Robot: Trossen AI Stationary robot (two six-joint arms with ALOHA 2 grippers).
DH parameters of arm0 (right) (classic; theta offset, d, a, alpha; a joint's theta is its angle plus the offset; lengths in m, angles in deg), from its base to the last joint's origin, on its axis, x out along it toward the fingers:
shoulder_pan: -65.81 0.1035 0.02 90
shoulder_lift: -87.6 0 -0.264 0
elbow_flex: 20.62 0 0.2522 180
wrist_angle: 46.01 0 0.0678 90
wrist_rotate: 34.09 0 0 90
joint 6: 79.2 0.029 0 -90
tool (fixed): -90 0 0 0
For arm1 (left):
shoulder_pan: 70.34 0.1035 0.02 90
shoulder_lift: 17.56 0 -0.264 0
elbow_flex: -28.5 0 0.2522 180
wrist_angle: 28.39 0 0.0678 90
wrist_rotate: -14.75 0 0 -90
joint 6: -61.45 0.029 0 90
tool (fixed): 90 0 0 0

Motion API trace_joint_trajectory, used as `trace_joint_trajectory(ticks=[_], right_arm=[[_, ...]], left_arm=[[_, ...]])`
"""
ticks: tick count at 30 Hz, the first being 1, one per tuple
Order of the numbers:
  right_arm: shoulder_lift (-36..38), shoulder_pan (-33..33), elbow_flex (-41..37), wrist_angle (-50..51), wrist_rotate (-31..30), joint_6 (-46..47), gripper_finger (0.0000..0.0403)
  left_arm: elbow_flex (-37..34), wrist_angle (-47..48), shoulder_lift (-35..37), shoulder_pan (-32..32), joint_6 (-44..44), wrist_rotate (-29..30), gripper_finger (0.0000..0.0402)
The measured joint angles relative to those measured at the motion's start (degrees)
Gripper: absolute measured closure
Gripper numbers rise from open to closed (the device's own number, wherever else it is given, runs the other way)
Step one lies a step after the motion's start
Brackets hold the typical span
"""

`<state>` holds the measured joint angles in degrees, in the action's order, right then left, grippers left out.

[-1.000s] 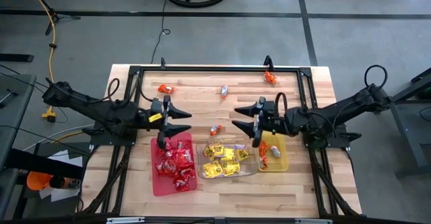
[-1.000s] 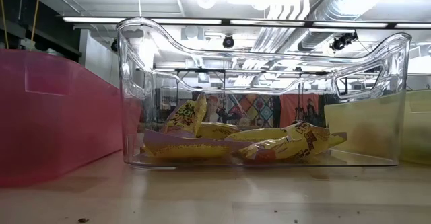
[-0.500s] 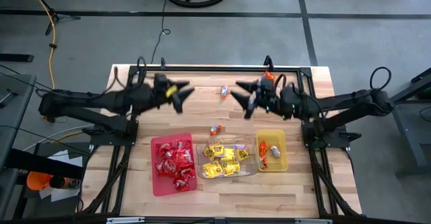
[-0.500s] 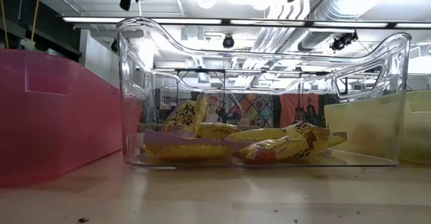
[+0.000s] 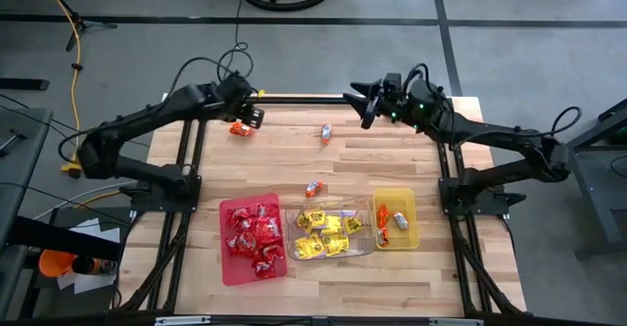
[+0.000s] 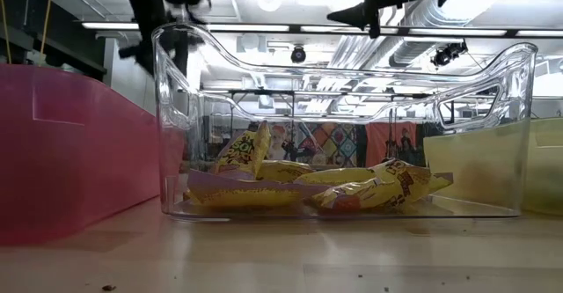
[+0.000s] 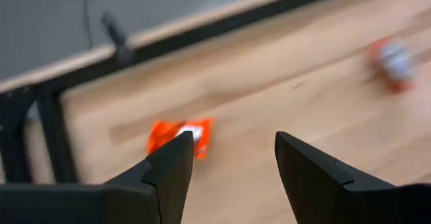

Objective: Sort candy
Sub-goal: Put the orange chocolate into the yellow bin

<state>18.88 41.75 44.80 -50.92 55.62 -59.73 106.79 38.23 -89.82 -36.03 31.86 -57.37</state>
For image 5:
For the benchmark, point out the black padded beam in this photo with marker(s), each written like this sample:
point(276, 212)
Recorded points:
point(59, 238)

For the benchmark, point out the red plastic bin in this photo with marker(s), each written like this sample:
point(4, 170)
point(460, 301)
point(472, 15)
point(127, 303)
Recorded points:
point(232, 274)

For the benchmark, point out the yellow candy packet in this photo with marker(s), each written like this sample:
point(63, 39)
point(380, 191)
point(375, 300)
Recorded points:
point(333, 224)
point(318, 216)
point(336, 243)
point(352, 224)
point(303, 221)
point(308, 246)

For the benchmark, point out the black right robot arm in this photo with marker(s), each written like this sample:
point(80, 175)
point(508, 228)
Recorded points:
point(490, 135)

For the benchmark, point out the orange Reese's candy packet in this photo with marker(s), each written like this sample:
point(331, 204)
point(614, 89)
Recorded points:
point(325, 133)
point(314, 188)
point(400, 220)
point(382, 215)
point(382, 237)
point(241, 129)

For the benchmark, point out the black flat bar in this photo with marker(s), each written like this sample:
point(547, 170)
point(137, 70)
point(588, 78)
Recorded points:
point(24, 84)

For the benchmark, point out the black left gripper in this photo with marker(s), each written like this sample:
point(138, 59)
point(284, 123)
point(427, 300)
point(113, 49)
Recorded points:
point(235, 96)

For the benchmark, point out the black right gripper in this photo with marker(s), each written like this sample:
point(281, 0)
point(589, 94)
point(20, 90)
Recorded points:
point(394, 106)

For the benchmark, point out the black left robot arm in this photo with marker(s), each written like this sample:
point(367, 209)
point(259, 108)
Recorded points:
point(147, 115)

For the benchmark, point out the yellow tape tag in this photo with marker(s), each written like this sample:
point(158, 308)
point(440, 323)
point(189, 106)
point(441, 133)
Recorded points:
point(261, 92)

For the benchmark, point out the dark bottle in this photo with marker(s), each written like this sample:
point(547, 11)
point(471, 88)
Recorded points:
point(85, 265)

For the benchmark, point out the yellow plastic bin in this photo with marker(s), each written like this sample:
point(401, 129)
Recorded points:
point(409, 240)

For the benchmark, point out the clear plastic bin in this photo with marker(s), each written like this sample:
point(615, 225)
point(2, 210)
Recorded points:
point(365, 248)

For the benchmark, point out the black tripod stand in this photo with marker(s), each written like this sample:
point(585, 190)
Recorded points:
point(81, 24)

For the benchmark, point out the silver metal bracket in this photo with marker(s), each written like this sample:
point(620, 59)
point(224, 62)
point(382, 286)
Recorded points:
point(455, 322)
point(181, 320)

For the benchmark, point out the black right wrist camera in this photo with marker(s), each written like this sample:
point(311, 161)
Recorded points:
point(392, 83)

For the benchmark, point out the white paper sheet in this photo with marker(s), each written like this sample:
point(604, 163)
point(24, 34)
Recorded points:
point(105, 235)
point(90, 283)

